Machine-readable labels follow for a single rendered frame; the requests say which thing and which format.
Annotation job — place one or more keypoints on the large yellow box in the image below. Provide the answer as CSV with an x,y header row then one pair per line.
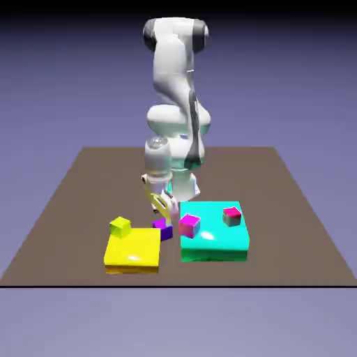
x,y
134,251

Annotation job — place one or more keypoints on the small yellow cube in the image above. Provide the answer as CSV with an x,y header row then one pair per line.
x,y
120,226

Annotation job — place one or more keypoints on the small purple cube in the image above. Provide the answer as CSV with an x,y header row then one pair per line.
x,y
164,230

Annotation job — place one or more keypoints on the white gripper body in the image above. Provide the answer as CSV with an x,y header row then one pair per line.
x,y
163,205

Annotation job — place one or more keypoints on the small crimson cube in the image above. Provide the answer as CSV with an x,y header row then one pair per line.
x,y
232,216

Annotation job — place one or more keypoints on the large cyan box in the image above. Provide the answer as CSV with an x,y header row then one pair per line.
x,y
214,239

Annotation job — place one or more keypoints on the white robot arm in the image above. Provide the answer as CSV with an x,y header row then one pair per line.
x,y
170,83

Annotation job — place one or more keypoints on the small magenta cube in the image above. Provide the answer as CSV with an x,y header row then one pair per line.
x,y
189,225

